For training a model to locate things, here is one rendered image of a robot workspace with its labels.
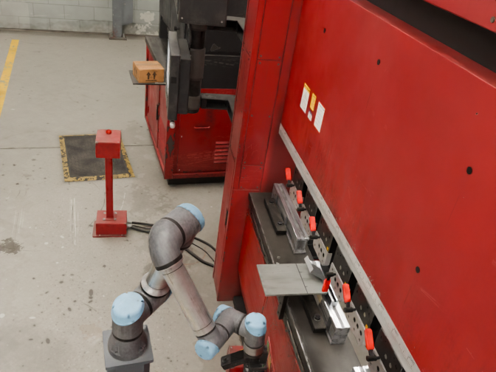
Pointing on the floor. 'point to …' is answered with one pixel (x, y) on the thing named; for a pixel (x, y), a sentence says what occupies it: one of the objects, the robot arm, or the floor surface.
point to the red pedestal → (105, 217)
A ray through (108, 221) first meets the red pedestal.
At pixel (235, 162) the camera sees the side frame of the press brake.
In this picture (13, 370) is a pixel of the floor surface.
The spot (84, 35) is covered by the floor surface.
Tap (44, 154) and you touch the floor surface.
